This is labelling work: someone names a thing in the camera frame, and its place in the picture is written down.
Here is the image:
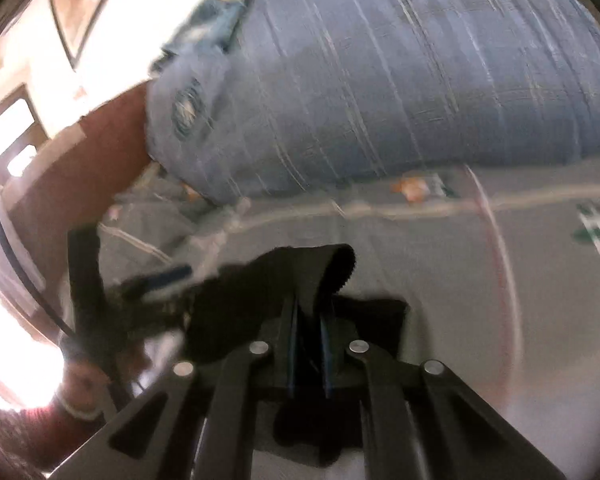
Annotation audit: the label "grey patterned bed sheet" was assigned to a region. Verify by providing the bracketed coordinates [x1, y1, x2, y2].
[97, 156, 600, 480]

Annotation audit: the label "black pants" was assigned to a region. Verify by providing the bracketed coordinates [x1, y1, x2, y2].
[186, 244, 408, 467]

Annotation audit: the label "person's left hand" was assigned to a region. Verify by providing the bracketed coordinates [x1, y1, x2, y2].
[56, 342, 151, 418]

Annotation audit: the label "brown wooden headboard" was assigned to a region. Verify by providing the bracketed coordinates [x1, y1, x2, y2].
[2, 82, 149, 310]

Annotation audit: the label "blue plaid pillow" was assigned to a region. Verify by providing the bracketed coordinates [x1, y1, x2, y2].
[146, 0, 600, 203]

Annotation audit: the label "grey patterned pillow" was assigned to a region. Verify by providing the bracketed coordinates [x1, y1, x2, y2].
[98, 166, 214, 281]

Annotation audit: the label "black cable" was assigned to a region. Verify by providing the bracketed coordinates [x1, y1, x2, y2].
[0, 114, 77, 338]

